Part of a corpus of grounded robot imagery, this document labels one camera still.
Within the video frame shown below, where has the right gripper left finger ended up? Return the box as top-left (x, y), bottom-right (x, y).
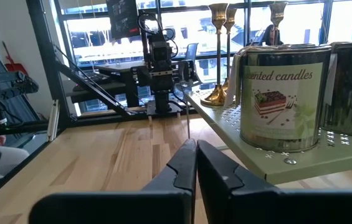
top-left (29, 138), bottom-right (197, 224)

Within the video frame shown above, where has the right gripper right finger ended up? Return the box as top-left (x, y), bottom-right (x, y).
top-left (196, 139), bottom-right (352, 224)

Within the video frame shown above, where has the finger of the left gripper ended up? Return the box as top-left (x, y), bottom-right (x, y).
top-left (178, 59), bottom-right (202, 89)
top-left (131, 65), bottom-right (151, 88)

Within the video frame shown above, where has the tall brass candlestick holder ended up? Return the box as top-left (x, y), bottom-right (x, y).
top-left (222, 7), bottom-right (239, 94)
top-left (200, 2), bottom-right (230, 106)
top-left (268, 1), bottom-right (289, 47)

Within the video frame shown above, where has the grey office chair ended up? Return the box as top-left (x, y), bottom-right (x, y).
top-left (184, 42), bottom-right (200, 63)

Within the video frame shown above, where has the black desk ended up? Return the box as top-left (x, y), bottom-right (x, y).
top-left (66, 60), bottom-right (151, 108)

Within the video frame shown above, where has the large window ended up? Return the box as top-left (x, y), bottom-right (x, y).
top-left (50, 0), bottom-right (352, 113)

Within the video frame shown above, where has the white mesh-top rack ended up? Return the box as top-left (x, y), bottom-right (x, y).
top-left (181, 86), bottom-right (352, 186)

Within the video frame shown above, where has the black hanging monitor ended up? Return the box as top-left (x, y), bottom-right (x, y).
top-left (105, 0), bottom-right (141, 40)

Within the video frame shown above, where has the person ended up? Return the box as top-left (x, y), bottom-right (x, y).
top-left (0, 133), bottom-right (31, 200)
top-left (258, 24), bottom-right (284, 47)

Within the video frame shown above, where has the white light strip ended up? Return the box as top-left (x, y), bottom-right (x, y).
top-left (46, 99), bottom-right (61, 142)

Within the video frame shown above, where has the red dustpan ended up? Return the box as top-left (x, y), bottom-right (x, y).
top-left (1, 40), bottom-right (29, 75)

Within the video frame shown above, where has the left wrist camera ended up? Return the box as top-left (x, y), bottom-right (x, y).
top-left (150, 42), bottom-right (173, 63)

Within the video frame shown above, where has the black metal rig frame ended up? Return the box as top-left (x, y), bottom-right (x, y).
top-left (26, 0), bottom-right (192, 147)

